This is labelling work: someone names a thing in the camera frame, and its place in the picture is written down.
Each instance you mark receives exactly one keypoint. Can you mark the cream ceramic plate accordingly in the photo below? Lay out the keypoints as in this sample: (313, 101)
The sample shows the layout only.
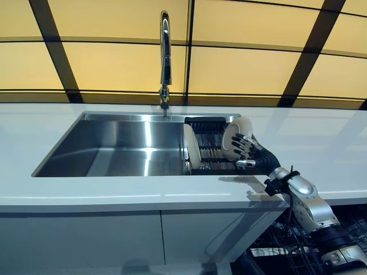
(191, 146)
(236, 129)

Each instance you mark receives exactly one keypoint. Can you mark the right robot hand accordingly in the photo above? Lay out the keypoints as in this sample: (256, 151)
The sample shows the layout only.
(265, 159)

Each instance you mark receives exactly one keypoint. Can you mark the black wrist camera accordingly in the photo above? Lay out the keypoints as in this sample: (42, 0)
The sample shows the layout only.
(272, 187)

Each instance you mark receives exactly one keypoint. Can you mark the wide white cabinet door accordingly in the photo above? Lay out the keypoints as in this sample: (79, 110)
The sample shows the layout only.
(80, 243)

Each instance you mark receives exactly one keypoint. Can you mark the stainless steel sink basin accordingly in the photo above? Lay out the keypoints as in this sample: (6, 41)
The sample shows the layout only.
(114, 146)

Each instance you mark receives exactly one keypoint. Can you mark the chrome gooseneck kitchen faucet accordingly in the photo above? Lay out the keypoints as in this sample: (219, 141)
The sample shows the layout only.
(165, 63)

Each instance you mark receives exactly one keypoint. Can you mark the black sink drain rack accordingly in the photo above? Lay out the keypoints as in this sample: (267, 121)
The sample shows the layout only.
(210, 143)

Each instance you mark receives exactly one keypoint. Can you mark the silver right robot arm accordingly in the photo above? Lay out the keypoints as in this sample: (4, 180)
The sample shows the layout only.
(312, 206)

